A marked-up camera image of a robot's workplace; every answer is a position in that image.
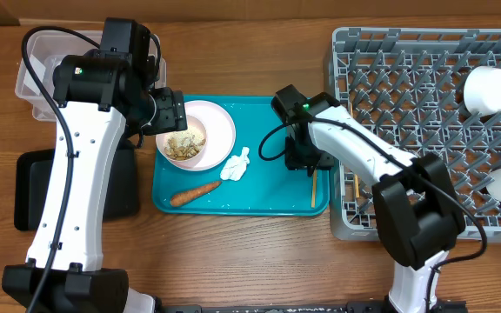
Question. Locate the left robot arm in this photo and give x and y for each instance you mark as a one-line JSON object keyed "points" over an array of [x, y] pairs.
{"points": [[63, 270]]}

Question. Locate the white tissue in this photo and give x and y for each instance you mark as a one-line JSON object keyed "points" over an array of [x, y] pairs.
{"points": [[236, 166]]}

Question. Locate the white plate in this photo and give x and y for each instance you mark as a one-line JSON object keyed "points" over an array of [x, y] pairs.
{"points": [[221, 132]]}

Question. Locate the pink bowl with food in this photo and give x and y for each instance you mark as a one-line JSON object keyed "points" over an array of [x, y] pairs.
{"points": [[184, 148]]}

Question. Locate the orange carrot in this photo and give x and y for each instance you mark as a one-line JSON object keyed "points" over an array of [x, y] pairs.
{"points": [[188, 196]]}

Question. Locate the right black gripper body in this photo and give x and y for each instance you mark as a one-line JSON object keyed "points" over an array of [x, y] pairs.
{"points": [[299, 152]]}

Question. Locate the black tray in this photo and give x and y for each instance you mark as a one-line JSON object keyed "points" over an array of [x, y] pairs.
{"points": [[32, 182]]}

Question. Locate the grey dishwasher rack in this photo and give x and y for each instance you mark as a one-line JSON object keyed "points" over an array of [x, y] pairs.
{"points": [[406, 86]]}

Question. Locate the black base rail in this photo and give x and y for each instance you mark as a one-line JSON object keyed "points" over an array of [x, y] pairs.
{"points": [[371, 306]]}

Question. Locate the wooden chopstick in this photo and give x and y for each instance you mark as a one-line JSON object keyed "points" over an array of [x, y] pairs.
{"points": [[355, 178], [314, 189]]}

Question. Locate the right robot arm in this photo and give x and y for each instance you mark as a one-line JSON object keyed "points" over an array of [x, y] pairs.
{"points": [[417, 216]]}

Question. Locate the large white bowl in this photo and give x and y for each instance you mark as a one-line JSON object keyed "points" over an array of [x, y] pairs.
{"points": [[482, 91]]}

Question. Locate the teal serving tray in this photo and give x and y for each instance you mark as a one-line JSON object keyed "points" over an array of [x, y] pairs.
{"points": [[265, 189]]}

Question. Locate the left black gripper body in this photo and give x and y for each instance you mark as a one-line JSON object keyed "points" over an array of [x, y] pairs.
{"points": [[169, 115]]}

